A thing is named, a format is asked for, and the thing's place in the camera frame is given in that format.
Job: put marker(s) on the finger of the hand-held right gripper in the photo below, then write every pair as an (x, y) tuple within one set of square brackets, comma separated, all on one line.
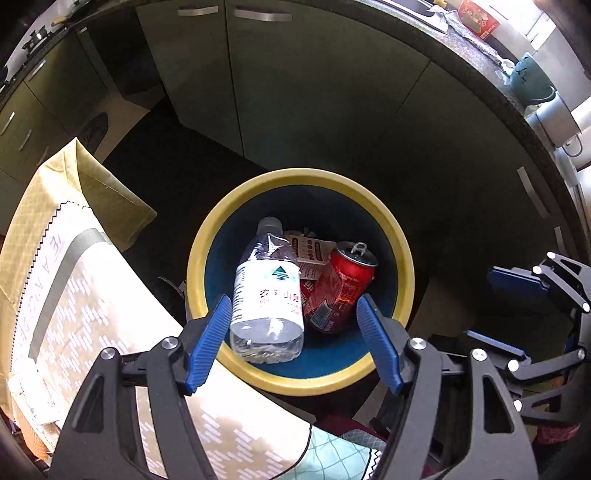
[(496, 344), (517, 280)]

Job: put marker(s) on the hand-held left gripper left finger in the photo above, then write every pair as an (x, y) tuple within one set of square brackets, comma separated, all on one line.
[(207, 341)]

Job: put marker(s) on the blue bin with yellow rim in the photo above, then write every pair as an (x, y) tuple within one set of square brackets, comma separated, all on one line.
[(295, 203)]

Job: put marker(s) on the person's red patterned clothing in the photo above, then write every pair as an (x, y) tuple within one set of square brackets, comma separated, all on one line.
[(556, 434)]

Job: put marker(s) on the soap pump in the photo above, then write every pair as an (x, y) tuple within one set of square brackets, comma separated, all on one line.
[(438, 4)]

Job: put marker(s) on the red and white carton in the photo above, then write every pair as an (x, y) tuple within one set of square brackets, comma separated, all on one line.
[(314, 254)]

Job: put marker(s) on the orange honeycomb textured object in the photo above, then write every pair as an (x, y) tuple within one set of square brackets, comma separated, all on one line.
[(37, 436)]

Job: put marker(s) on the green lower cabinets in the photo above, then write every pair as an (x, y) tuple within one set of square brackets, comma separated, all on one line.
[(323, 92)]

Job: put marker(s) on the teal mug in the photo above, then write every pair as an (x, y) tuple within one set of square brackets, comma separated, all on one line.
[(531, 78)]

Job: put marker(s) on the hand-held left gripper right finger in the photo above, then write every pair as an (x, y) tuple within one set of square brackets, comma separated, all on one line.
[(376, 341)]

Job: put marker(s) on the red box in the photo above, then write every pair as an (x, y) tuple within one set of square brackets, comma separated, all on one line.
[(480, 18)]

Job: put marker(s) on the grey cloth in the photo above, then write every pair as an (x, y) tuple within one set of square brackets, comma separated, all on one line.
[(461, 32)]

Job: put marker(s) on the dark stone countertop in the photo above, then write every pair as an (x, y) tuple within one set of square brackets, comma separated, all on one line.
[(498, 87)]

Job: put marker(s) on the red soda can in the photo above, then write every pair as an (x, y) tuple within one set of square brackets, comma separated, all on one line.
[(341, 286)]

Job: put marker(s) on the clear plastic water bottle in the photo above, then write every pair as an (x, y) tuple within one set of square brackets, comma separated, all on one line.
[(265, 300)]

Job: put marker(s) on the grey mug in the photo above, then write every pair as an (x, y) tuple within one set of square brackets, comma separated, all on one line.
[(554, 120)]

